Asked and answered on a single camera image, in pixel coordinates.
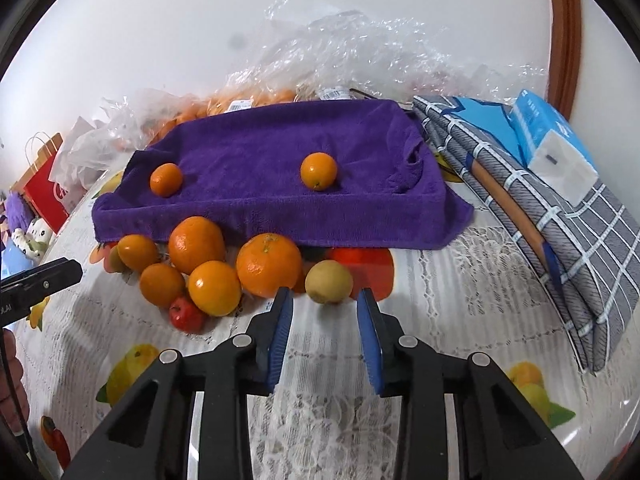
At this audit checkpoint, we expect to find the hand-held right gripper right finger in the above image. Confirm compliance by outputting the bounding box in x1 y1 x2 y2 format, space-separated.
356 287 586 480

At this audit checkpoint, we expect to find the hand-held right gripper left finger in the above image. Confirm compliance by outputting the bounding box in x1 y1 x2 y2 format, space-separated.
60 287 296 480

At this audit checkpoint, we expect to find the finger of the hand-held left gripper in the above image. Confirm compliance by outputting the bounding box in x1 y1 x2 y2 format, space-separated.
0 257 84 295

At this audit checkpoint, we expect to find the yellow-green round fruit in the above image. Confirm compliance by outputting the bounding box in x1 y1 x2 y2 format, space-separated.
304 259 354 305

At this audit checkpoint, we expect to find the large orange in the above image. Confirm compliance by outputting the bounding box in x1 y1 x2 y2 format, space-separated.
168 216 227 275
236 233 303 299

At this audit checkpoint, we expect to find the small red apple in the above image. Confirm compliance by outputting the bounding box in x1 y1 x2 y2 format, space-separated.
168 296 207 333

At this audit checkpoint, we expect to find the purple towel covered tray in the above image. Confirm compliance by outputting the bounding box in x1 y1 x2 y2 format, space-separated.
91 99 475 251

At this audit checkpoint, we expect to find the person's left hand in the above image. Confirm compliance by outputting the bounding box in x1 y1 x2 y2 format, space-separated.
0 332 28 433

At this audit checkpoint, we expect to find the white plush toy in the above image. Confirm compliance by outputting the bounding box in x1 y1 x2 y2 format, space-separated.
10 217 55 263

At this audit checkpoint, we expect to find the blue cloth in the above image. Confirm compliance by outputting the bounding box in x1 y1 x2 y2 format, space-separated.
0 240 31 276

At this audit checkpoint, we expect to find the purple plush toy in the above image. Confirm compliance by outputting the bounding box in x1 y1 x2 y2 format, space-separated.
4 192 35 231

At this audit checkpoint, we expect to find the red paper bag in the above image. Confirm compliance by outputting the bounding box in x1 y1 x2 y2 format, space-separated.
22 132 71 233

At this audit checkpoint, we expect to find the fruit print tablecloth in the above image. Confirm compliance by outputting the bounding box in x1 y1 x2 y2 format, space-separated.
10 167 640 480

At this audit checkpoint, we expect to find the white plastic bag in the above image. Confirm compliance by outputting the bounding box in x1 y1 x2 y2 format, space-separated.
50 115 131 196

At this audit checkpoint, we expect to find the brown stick with blue tip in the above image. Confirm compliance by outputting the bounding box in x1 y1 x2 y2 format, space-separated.
472 162 566 283

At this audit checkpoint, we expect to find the grey checked folded cloth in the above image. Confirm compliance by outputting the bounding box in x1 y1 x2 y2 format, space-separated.
412 94 640 373

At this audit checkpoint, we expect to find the plastic bag of oranges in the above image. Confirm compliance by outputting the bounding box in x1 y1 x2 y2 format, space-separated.
115 87 301 151

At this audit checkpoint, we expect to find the blue tissue pack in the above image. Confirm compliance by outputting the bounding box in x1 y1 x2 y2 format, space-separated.
507 89 599 207

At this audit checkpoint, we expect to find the crumpled clear plastic bag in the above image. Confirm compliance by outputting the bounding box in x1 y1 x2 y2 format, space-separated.
225 0 548 106

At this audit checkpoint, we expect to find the brown wooden door frame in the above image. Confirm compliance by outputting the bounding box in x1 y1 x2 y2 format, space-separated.
545 0 583 121

